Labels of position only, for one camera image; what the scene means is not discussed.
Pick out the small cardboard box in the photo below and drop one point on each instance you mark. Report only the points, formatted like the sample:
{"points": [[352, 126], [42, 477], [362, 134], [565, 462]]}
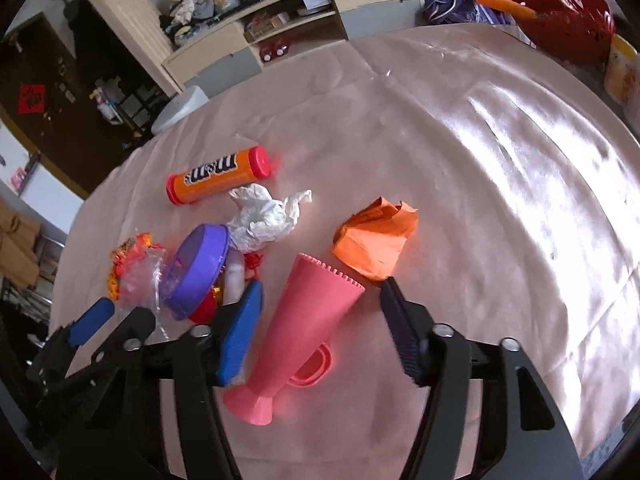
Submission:
{"points": [[265, 27]]}

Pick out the orange paper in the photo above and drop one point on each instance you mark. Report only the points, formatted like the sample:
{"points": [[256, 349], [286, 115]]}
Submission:
{"points": [[375, 245]]}

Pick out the white round stool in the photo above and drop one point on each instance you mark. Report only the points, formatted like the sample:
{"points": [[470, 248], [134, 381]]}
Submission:
{"points": [[180, 107]]}

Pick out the dark wooden door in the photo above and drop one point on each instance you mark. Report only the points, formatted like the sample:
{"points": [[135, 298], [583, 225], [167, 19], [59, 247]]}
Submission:
{"points": [[50, 135]]}

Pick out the red plastic basket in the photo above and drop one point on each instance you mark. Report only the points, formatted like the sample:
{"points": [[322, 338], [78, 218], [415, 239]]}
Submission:
{"points": [[570, 25]]}

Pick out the pink plastic horn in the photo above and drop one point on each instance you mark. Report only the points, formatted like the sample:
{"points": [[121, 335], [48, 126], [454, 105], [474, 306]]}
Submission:
{"points": [[300, 320]]}

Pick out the white paper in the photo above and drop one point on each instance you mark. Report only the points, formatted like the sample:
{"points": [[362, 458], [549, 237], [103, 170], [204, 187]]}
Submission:
{"points": [[260, 220]]}

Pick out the beige grey tv cabinet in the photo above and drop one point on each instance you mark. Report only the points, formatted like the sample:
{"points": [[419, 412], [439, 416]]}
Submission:
{"points": [[220, 45]]}

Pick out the white plastic bag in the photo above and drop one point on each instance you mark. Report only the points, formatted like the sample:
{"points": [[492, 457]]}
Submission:
{"points": [[106, 102]]}

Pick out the purple lid plastic jar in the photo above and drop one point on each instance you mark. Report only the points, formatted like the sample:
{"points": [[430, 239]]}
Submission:
{"points": [[195, 265]]}

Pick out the orange candy tube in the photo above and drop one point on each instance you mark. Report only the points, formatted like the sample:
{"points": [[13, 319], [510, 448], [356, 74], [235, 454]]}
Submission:
{"points": [[215, 176]]}

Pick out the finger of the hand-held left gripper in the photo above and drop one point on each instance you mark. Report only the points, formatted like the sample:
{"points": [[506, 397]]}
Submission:
{"points": [[91, 321]]}

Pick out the clear printed plastic wrapper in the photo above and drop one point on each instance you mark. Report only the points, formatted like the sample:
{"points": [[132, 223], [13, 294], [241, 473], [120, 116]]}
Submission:
{"points": [[132, 270]]}

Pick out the red door decoration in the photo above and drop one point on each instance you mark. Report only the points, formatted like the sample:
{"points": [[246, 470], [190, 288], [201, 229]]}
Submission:
{"points": [[32, 100]]}

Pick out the small white box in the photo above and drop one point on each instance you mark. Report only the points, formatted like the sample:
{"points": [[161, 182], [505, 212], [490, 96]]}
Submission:
{"points": [[315, 0]]}

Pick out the pile of clothes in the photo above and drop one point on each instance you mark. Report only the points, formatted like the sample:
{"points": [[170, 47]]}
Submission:
{"points": [[200, 5]]}

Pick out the yellow white container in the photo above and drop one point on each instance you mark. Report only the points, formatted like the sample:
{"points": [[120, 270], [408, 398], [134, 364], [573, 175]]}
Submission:
{"points": [[620, 72]]}

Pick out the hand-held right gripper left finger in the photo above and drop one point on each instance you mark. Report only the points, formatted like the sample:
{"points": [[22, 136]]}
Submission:
{"points": [[240, 332]]}

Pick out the purple plastic bag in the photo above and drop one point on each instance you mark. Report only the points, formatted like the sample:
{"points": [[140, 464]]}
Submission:
{"points": [[460, 10]]}

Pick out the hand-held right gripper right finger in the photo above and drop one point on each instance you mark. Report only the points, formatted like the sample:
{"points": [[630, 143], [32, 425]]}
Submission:
{"points": [[400, 332]]}

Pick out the brown cardboard boxes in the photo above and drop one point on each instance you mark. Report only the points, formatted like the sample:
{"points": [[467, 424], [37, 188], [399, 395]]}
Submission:
{"points": [[17, 245]]}

